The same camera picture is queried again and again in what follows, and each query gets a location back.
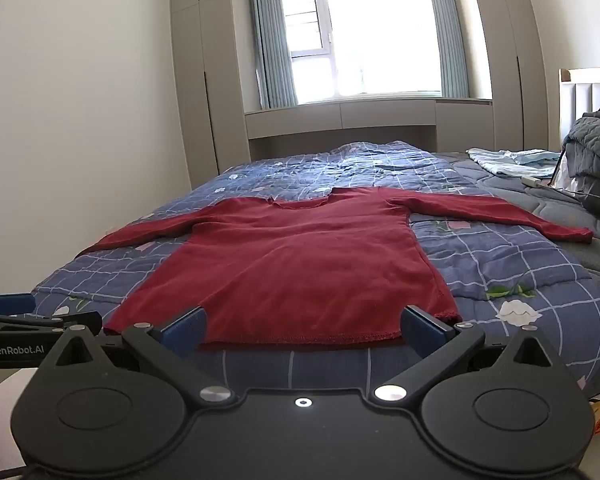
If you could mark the light blue patterned cloth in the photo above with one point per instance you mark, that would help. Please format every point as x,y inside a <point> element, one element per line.
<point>500,162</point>

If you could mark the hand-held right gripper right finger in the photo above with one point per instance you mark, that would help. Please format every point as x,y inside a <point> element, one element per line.
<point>422,331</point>

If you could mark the beige window bench cabinet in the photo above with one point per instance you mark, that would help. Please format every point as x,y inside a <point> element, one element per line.
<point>340,120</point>

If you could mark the blue plaid floral blanket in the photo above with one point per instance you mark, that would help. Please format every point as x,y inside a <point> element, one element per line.
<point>480,260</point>

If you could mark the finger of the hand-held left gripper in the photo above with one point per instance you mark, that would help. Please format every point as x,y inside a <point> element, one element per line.
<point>12,305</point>
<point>30,323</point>

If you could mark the beige tall wardrobe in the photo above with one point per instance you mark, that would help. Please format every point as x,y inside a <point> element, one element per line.
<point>510,60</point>
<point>205,85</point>

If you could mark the padded wooden headboard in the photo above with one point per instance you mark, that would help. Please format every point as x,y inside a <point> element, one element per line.
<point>587,95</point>

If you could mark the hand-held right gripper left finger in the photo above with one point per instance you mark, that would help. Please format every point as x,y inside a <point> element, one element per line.
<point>185,332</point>

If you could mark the red long-sleeved sweater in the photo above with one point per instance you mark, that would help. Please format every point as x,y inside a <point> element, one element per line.
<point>300,260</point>

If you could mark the grey folded quilt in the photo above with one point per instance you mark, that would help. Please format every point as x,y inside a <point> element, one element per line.
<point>595,160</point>

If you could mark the white charger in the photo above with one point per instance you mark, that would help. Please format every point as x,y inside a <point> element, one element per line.
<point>531,179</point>

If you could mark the blue-grey curtain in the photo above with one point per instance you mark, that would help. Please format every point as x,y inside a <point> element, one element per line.
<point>447,35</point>
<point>270,35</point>

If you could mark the white framed window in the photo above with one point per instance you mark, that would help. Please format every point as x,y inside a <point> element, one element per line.
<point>370,35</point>

